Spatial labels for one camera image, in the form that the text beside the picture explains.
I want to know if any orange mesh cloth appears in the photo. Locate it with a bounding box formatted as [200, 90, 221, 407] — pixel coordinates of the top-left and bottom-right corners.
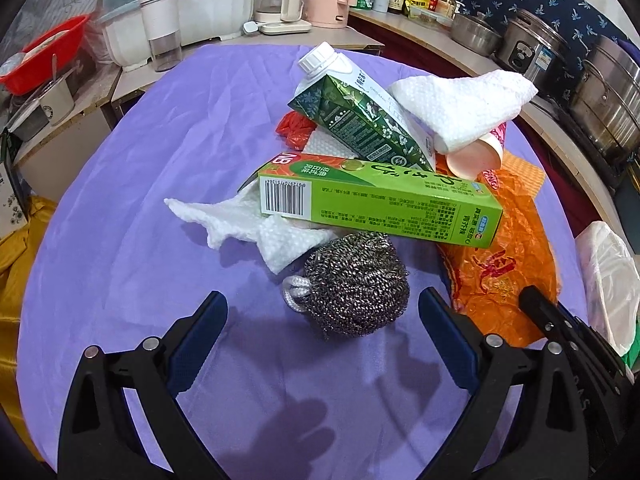
[502, 151, 546, 198]

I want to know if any green white milk carton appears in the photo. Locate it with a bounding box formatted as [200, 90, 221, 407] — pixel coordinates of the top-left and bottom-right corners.
[288, 42, 436, 171]

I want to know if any white trash bin bag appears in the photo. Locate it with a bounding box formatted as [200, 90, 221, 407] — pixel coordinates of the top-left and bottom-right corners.
[575, 221, 639, 356]

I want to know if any orange plastic bag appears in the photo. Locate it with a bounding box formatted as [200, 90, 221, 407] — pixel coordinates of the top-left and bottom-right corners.
[437, 167, 561, 347]

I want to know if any pink paper cup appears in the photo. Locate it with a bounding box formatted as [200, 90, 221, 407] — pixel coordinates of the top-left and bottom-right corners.
[446, 122, 506, 180]

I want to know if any purple tablecloth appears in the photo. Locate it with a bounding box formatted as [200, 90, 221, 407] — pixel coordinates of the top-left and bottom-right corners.
[16, 43, 589, 480]

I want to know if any green toothpaste box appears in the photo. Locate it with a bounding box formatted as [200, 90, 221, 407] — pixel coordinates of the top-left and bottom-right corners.
[257, 153, 503, 248]

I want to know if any steel wool scrubber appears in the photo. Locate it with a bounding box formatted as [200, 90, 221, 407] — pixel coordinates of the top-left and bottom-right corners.
[282, 232, 410, 338]

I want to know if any large steel steamer pot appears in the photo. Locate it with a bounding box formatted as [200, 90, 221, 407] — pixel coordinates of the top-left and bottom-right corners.
[570, 36, 639, 165]

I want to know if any white paper towel right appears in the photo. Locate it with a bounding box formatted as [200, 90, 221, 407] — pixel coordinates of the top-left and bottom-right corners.
[388, 70, 538, 155]

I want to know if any white paper towel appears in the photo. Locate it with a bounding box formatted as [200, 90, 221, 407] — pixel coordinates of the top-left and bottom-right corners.
[164, 181, 338, 274]
[388, 70, 538, 155]

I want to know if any white paper towel left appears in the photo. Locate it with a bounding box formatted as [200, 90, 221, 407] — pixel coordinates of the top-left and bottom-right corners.
[164, 181, 338, 274]

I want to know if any steel rice cooker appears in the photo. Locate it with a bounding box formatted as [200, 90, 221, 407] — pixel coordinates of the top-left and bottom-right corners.
[496, 9, 568, 93]

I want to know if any small steel bowl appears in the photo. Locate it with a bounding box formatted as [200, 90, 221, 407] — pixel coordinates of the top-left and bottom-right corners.
[450, 13, 502, 58]

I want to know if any red plastic bag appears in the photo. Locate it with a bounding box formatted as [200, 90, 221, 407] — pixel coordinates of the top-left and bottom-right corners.
[276, 110, 317, 152]

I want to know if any red plastic basin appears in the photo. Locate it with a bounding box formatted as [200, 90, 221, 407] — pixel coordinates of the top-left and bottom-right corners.
[1, 14, 90, 96]

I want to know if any white blender cup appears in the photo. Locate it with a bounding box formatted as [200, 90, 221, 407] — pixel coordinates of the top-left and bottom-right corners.
[139, 0, 182, 73]

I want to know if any white dish rack box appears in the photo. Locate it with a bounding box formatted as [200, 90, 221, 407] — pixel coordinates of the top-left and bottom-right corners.
[98, 0, 254, 70]

